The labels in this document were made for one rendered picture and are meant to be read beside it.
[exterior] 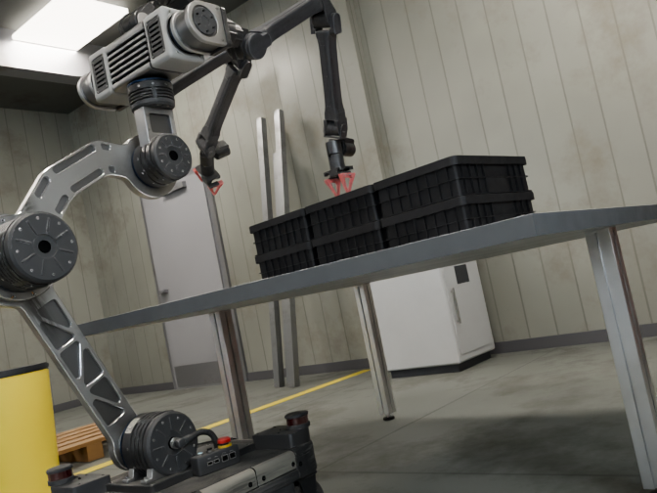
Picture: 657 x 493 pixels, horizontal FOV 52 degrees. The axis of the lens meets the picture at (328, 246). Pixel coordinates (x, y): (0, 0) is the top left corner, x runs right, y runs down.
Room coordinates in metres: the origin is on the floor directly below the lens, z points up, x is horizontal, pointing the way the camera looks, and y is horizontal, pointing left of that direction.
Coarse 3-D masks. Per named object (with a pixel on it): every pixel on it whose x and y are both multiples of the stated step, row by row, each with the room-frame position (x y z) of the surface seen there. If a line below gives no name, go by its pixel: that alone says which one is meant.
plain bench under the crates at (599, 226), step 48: (432, 240) 1.27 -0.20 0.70; (480, 240) 1.21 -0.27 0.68; (528, 240) 1.30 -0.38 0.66; (240, 288) 1.62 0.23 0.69; (288, 288) 1.52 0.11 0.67; (336, 288) 2.75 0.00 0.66; (624, 288) 1.63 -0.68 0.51; (624, 336) 1.64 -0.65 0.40; (240, 384) 2.55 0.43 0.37; (384, 384) 3.25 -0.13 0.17; (624, 384) 1.65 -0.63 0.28; (240, 432) 2.53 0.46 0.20
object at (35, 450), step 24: (0, 384) 2.86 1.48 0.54; (24, 384) 2.92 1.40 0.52; (48, 384) 3.05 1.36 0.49; (0, 408) 2.86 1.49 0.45; (24, 408) 2.91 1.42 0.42; (48, 408) 3.02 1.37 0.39; (0, 432) 2.86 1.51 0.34; (24, 432) 2.90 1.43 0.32; (48, 432) 3.00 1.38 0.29; (0, 456) 2.87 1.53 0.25; (24, 456) 2.90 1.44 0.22; (48, 456) 2.98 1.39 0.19; (0, 480) 2.87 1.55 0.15; (24, 480) 2.89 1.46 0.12
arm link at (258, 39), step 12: (300, 0) 2.16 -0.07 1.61; (312, 0) 2.14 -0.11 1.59; (324, 0) 2.17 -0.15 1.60; (288, 12) 2.08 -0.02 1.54; (300, 12) 2.11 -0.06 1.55; (312, 12) 2.15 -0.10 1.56; (324, 12) 2.22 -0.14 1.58; (264, 24) 2.03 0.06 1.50; (276, 24) 2.04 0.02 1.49; (288, 24) 2.09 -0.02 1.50; (324, 24) 2.23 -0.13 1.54; (252, 36) 1.95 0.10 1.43; (264, 36) 1.98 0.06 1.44; (276, 36) 2.06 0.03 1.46; (252, 48) 1.96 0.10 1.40; (264, 48) 2.00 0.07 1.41
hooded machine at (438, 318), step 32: (384, 288) 4.59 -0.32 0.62; (416, 288) 4.43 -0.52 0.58; (448, 288) 4.35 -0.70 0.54; (480, 288) 4.69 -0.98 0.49; (384, 320) 4.63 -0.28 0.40; (416, 320) 4.47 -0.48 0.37; (448, 320) 4.32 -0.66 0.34; (480, 320) 4.61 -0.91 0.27; (384, 352) 4.66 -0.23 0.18; (416, 352) 4.50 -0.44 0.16; (448, 352) 4.35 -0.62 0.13; (480, 352) 4.54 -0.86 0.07
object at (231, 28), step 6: (222, 12) 1.87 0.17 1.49; (222, 18) 1.87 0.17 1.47; (228, 24) 1.89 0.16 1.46; (234, 24) 1.91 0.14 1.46; (228, 30) 1.88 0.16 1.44; (234, 30) 1.90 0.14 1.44; (240, 30) 1.93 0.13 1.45; (228, 36) 1.87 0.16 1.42; (234, 36) 1.91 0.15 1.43; (240, 36) 1.93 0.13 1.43; (228, 42) 1.87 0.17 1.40; (234, 42) 1.93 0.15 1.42; (240, 42) 1.95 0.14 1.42; (222, 48) 1.89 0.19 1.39; (228, 48) 1.89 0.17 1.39; (216, 54) 1.92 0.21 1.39
